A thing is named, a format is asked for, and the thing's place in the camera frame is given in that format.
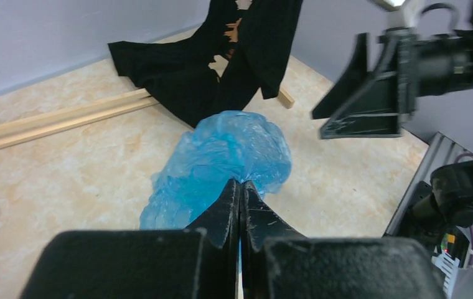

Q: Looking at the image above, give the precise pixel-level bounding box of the wooden drying rack frame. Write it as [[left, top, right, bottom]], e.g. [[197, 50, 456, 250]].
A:
[[0, 84, 296, 225]]

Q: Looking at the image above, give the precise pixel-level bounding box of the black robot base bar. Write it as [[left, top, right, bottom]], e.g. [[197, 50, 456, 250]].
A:
[[384, 160, 473, 268]]

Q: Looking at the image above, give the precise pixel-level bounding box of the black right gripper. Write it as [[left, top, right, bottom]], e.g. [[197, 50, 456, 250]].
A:
[[311, 29, 419, 140]]

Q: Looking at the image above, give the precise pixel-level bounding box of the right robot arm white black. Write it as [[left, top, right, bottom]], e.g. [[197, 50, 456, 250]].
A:
[[311, 1, 473, 140]]

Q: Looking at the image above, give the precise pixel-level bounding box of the white slotted cable duct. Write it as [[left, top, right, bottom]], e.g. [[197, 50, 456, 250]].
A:
[[431, 250, 460, 298]]

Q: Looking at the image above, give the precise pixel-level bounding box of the blue plastic trash bag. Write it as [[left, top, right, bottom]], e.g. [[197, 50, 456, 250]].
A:
[[139, 111, 293, 230]]

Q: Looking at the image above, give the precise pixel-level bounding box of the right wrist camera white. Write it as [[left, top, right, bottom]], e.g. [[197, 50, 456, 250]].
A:
[[371, 0, 425, 29]]

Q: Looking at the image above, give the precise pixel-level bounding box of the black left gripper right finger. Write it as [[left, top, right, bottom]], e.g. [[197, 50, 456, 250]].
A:
[[240, 181, 445, 298]]

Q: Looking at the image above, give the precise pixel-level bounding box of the black cloth garment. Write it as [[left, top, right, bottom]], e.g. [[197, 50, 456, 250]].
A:
[[108, 0, 302, 127]]

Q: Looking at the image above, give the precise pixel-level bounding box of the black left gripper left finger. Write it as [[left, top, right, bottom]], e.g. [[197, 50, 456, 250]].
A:
[[21, 180, 241, 298]]

